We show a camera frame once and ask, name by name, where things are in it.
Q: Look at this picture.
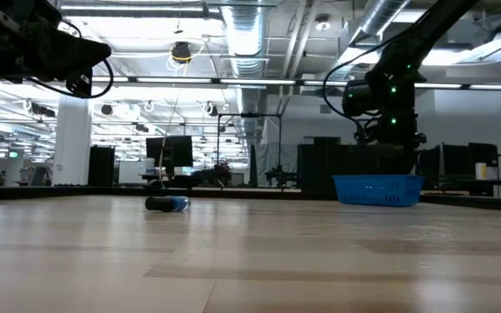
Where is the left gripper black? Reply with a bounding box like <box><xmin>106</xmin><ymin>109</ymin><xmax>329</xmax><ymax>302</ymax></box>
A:
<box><xmin>0</xmin><ymin>0</ymin><xmax>113</xmax><ymax>83</ymax></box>

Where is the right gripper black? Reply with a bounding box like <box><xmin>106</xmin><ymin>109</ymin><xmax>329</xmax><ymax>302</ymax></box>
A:
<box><xmin>342</xmin><ymin>60</ymin><xmax>428</xmax><ymax>176</ymax></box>

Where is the blue nail polish bottle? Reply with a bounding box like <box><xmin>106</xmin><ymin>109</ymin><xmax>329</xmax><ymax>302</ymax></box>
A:
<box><xmin>144</xmin><ymin>196</ymin><xmax>191</xmax><ymax>213</ymax></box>

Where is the blue plastic basket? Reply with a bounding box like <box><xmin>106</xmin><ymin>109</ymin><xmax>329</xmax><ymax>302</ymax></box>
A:
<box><xmin>331</xmin><ymin>174</ymin><xmax>425</xmax><ymax>208</ymax></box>

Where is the black tall cabinet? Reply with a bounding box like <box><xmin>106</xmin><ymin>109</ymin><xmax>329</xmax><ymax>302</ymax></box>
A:
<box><xmin>87</xmin><ymin>145</ymin><xmax>117</xmax><ymax>188</ymax></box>

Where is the black background monitor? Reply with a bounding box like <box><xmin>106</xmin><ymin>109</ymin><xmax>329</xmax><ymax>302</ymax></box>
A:
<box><xmin>145</xmin><ymin>135</ymin><xmax>194</xmax><ymax>169</ymax></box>

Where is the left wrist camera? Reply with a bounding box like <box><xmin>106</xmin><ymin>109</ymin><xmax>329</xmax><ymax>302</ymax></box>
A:
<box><xmin>65</xmin><ymin>69</ymin><xmax>94</xmax><ymax>98</ymax></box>

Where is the black partition wall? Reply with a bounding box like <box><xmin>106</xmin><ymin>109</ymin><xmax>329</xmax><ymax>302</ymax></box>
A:
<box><xmin>297</xmin><ymin>137</ymin><xmax>382</xmax><ymax>195</ymax></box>

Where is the black ceiling-mounted camera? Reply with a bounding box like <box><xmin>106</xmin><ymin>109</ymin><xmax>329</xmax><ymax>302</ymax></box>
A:
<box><xmin>170</xmin><ymin>41</ymin><xmax>193</xmax><ymax>64</ymax></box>

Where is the silver ventilation duct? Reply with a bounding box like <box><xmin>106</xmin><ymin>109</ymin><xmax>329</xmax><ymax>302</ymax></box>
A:
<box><xmin>341</xmin><ymin>0</ymin><xmax>412</xmax><ymax>49</ymax></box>
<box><xmin>219</xmin><ymin>0</ymin><xmax>274</xmax><ymax>144</ymax></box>

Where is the black background rig frame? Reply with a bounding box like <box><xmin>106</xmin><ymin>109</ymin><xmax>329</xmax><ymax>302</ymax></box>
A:
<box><xmin>216</xmin><ymin>112</ymin><xmax>284</xmax><ymax>189</ymax></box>

